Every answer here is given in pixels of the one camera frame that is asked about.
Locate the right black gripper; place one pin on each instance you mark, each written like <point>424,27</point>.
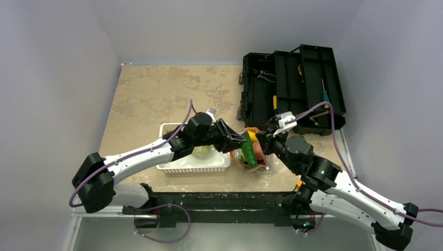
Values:
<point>269,140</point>

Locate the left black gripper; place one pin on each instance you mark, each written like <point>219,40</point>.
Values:
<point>228,139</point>

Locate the green cucumber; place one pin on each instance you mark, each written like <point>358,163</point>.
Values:
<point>247,150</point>

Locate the white radish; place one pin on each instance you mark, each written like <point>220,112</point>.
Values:
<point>261,166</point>

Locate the clear zip top bag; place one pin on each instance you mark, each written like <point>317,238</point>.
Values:
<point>238,152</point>

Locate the pink peach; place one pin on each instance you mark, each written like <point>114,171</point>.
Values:
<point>258,151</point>

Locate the orange fruit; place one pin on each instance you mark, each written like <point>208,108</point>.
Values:
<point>252,135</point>

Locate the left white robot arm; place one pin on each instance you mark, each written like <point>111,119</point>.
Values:
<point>96,181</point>

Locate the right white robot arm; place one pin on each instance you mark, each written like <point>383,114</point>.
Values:
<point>328,189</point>

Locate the white plastic basket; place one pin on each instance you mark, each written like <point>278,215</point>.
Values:
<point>217,162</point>

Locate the green cabbage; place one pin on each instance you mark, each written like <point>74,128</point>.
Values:
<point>202,152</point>

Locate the black open toolbox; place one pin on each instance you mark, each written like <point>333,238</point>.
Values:
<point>256,103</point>

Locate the black pliers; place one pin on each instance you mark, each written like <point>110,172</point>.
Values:
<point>265,76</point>

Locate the yellow black tool in tray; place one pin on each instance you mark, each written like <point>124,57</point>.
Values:
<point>301,73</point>

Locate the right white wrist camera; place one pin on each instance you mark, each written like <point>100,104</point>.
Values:
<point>285,122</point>

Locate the yellow handled screwdriver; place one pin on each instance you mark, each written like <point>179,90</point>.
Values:
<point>275,105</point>

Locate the green handled screwdriver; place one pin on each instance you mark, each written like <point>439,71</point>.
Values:
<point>325,96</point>

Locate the black base frame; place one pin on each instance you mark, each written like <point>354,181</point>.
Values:
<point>278,208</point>

